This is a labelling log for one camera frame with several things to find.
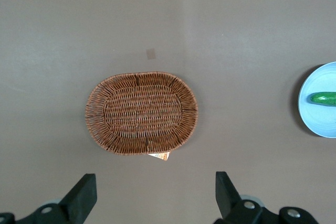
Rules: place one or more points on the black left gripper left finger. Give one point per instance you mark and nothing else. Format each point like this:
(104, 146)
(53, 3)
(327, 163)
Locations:
(78, 200)

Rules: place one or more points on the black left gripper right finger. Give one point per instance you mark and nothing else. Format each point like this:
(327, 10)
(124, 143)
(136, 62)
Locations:
(225, 197)

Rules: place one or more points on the orange paper basket tag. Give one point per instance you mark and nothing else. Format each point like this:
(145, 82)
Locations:
(161, 156)

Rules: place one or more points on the brown oval wicker basket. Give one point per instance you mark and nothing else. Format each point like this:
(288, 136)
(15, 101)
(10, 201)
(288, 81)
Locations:
(141, 113)

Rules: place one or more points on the light blue round plate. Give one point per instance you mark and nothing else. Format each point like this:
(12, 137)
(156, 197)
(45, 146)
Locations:
(317, 121)

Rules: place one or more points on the green cucumber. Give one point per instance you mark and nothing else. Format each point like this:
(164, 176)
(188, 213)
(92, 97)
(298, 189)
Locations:
(324, 99)

